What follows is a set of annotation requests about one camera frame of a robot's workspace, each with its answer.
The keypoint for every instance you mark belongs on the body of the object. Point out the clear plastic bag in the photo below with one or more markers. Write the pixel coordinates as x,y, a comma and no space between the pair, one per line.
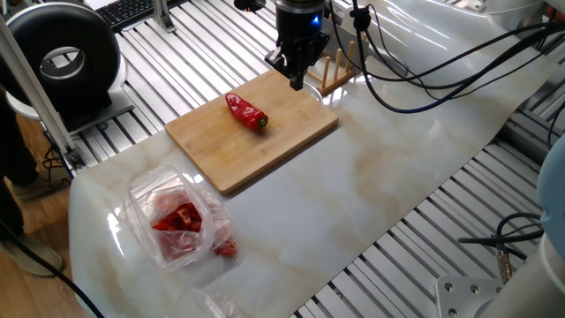
220,307
145,194

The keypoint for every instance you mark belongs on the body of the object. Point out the slanted aluminium frame post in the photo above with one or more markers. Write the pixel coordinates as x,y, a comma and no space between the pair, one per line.
39,101

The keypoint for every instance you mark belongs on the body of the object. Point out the silver robot mounting plate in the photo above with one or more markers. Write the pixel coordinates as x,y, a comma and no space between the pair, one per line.
459,296

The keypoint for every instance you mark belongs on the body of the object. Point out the short aluminium post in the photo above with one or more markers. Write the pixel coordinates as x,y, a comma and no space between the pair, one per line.
162,15

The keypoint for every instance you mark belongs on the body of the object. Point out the black computer keyboard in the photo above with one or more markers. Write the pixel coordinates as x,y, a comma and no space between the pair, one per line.
123,11

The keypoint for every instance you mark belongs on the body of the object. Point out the black trouser leg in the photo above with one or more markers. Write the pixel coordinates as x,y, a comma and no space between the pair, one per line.
13,146

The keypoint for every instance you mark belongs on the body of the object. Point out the chopped red pepper pieces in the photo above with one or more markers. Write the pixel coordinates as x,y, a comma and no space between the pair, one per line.
181,216

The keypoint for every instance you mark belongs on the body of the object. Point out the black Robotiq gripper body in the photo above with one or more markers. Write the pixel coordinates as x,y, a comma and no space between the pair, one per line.
300,26

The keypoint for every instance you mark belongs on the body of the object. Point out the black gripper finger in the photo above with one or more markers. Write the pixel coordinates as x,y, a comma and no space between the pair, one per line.
278,59
315,50

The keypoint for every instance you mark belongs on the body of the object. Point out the bamboo cutting board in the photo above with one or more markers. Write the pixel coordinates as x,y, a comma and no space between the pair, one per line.
229,150

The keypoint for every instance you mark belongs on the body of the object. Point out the wooden peg rack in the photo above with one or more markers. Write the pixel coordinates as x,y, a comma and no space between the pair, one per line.
337,83

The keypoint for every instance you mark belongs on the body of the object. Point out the red bell pepper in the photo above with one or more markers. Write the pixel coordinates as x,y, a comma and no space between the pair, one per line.
245,112

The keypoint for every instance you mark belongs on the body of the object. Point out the marble pattern table mat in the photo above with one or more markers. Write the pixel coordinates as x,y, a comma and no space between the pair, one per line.
309,199

